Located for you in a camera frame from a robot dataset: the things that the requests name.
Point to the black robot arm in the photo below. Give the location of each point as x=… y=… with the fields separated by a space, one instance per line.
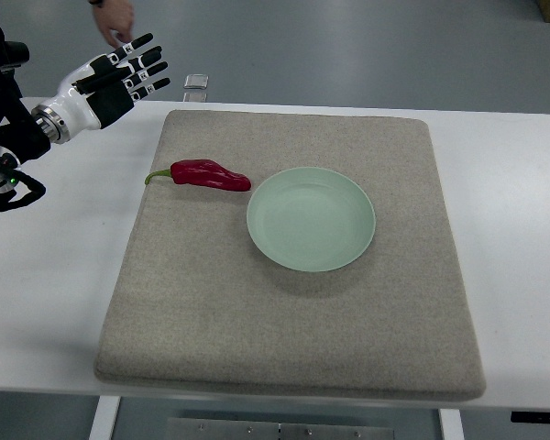
x=20 y=135

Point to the pale green plate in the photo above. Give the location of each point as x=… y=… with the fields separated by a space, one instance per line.
x=311 y=219

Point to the white left table leg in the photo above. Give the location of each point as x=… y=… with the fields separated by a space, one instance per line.
x=104 y=420

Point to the white right table leg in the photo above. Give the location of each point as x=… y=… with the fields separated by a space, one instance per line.
x=451 y=424

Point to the black table control panel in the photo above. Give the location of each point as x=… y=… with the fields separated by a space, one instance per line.
x=530 y=417

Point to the white table leg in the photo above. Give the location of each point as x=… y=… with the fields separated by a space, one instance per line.
x=451 y=424
x=104 y=420

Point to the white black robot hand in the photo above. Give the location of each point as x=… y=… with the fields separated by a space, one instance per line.
x=102 y=90

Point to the person's bare hand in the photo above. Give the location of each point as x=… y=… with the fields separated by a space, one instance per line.
x=114 y=19

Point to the red pepper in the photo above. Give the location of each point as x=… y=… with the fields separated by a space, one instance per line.
x=205 y=173

